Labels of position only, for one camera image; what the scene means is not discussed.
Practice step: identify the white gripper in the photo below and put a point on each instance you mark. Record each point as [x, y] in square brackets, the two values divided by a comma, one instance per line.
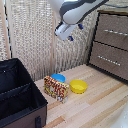
[65, 30]

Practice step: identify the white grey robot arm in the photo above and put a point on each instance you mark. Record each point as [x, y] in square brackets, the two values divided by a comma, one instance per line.
[78, 10]

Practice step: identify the dark wooden drawer cabinet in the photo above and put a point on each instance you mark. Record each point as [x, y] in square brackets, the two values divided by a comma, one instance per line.
[96, 66]

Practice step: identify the blue plastic bowl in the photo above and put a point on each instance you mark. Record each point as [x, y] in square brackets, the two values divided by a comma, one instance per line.
[59, 78]

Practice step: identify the yellow plastic bowl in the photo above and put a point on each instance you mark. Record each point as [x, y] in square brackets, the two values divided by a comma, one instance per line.
[78, 86]

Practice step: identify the bamboo screen partition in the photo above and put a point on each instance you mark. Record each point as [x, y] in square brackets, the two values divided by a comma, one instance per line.
[30, 36]

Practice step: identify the granola bar cardboard box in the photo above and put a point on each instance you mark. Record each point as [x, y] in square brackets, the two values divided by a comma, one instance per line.
[56, 88]

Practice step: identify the black fabric storage bin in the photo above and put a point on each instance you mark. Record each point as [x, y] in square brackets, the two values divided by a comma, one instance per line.
[18, 96]

